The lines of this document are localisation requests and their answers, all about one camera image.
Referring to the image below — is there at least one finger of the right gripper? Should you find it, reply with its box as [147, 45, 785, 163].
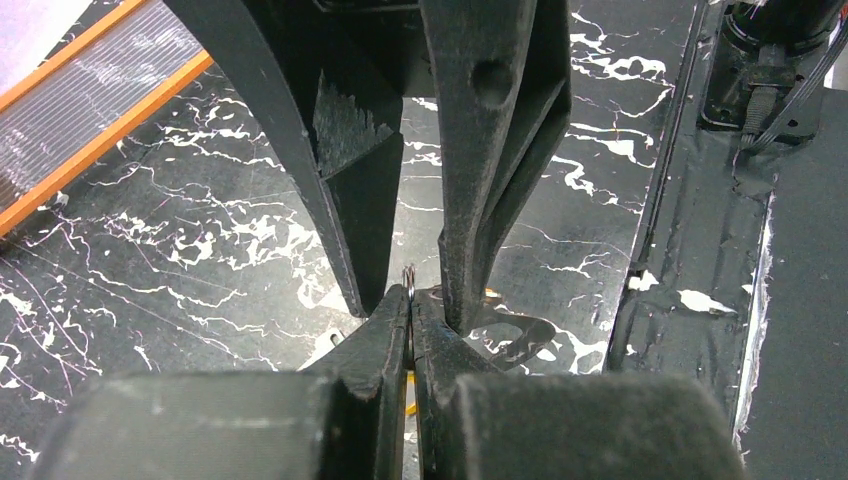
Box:
[421, 1, 571, 333]
[169, 1, 421, 317]

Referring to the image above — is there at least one orange two-tier rack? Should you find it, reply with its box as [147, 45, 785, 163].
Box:
[1, 1, 213, 234]

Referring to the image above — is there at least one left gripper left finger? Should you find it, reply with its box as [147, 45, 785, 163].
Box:
[29, 285, 410, 479]

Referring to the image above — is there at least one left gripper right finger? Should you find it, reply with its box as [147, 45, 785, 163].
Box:
[410, 291, 747, 479]

